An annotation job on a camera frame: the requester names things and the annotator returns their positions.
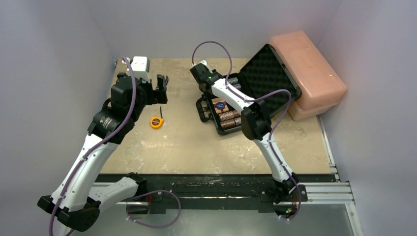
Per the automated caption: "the brown poker chip stack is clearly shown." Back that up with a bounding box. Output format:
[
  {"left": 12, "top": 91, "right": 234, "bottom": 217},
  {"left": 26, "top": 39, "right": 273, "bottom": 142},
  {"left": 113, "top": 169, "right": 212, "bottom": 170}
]
[{"left": 220, "top": 119, "right": 236, "bottom": 130}]

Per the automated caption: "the black foam-lined poker case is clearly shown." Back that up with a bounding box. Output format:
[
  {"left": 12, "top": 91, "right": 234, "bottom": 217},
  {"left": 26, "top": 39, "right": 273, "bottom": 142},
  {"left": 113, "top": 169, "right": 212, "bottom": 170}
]
[{"left": 196, "top": 44, "right": 301, "bottom": 135}]

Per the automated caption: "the pink translucent plastic box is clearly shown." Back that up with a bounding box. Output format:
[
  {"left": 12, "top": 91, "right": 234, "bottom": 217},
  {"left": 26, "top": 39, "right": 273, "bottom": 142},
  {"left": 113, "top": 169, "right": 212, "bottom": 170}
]
[{"left": 269, "top": 30, "right": 347, "bottom": 121}]

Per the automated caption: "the blue small blind button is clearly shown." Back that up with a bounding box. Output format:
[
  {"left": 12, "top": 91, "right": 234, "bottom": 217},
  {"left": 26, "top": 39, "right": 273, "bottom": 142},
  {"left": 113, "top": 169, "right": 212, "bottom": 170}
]
[{"left": 215, "top": 102, "right": 227, "bottom": 110}]

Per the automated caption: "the yellow tape measure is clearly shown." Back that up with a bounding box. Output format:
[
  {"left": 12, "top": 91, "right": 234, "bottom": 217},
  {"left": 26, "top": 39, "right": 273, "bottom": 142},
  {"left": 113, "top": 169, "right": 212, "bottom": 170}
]
[{"left": 149, "top": 106, "right": 164, "bottom": 129}]

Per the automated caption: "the green poker chip row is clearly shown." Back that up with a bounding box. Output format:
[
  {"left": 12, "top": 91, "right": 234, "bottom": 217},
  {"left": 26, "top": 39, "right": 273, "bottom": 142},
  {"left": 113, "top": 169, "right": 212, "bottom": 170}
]
[{"left": 228, "top": 77, "right": 238, "bottom": 85}]

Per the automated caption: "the black metal base frame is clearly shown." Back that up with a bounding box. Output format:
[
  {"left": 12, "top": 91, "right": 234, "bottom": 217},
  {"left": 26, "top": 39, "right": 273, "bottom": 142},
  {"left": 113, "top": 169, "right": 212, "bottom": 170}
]
[{"left": 94, "top": 173, "right": 356, "bottom": 216}]

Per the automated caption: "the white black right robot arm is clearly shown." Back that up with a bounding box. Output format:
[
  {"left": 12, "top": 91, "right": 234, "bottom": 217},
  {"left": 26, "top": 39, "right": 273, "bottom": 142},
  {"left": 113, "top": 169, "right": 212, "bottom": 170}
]
[{"left": 190, "top": 60, "right": 302, "bottom": 200}]

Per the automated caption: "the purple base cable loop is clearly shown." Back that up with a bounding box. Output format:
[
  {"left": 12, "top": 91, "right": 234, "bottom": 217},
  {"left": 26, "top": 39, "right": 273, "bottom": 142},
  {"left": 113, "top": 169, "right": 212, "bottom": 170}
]
[{"left": 125, "top": 188, "right": 183, "bottom": 229}]

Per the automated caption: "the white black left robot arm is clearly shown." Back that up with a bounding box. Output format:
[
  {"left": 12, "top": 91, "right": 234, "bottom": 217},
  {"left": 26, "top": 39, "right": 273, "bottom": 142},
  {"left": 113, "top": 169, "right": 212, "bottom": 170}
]
[{"left": 37, "top": 73, "right": 169, "bottom": 236}]

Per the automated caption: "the blue grey poker chip stack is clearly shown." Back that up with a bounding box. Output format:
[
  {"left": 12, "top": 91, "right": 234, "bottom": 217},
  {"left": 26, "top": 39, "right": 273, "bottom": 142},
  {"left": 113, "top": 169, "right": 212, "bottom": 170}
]
[{"left": 234, "top": 117, "right": 241, "bottom": 126}]

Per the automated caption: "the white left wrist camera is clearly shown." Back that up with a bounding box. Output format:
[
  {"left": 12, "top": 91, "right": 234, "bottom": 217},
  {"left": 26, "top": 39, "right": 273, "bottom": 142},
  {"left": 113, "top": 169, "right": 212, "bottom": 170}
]
[{"left": 124, "top": 56, "right": 150, "bottom": 83}]

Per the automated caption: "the red playing card deck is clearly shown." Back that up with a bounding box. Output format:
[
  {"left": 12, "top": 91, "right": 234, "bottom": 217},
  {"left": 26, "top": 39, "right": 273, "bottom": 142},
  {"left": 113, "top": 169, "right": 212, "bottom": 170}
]
[{"left": 211, "top": 98, "right": 229, "bottom": 114}]

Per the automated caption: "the orange poker chip row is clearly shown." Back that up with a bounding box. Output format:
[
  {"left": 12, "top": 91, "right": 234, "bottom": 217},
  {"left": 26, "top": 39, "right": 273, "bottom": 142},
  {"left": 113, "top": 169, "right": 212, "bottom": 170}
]
[{"left": 218, "top": 110, "right": 240, "bottom": 122}]

